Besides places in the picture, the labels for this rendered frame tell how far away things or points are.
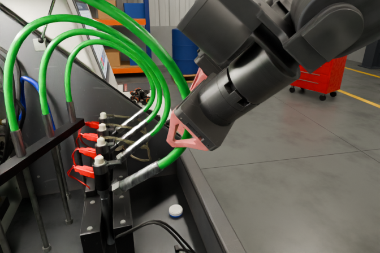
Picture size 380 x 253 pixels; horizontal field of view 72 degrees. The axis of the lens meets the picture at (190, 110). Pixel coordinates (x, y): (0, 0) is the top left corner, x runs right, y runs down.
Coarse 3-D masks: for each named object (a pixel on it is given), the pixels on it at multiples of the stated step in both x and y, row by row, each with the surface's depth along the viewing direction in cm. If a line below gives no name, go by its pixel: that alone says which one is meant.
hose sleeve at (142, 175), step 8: (144, 168) 41; (152, 168) 40; (160, 168) 40; (128, 176) 42; (136, 176) 41; (144, 176) 40; (152, 176) 41; (120, 184) 42; (128, 184) 41; (136, 184) 41
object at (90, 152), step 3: (81, 147) 62; (87, 147) 61; (81, 150) 61; (84, 150) 60; (87, 150) 60; (90, 150) 60; (93, 150) 60; (84, 153) 60; (87, 153) 60; (90, 153) 60; (93, 153) 59; (90, 156) 60; (93, 156) 60
